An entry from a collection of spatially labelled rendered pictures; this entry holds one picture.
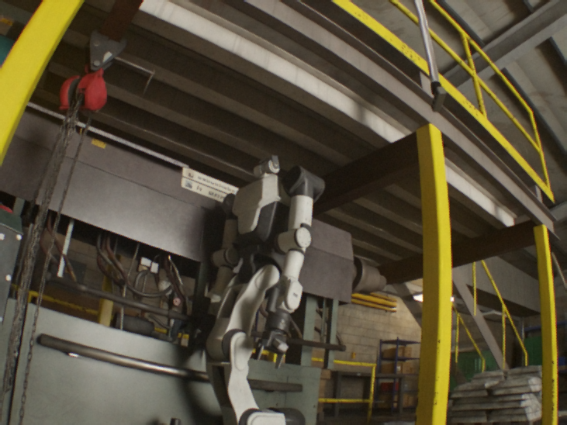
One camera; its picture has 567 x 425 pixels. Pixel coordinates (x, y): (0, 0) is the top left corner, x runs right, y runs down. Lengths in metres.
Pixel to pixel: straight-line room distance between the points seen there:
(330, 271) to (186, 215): 0.95
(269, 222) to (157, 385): 0.89
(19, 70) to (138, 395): 1.40
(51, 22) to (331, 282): 2.11
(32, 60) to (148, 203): 1.19
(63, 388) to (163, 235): 0.91
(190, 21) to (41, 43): 1.07
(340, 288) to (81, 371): 1.63
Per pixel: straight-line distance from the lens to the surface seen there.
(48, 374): 1.84
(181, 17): 2.08
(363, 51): 2.01
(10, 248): 1.42
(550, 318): 3.32
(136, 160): 2.18
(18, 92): 1.08
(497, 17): 6.72
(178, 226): 2.13
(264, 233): 1.84
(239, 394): 1.73
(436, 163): 2.01
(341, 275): 2.69
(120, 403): 1.91
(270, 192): 1.87
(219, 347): 1.69
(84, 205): 2.00
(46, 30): 1.20
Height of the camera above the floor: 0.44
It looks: 24 degrees up
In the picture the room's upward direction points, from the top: 5 degrees clockwise
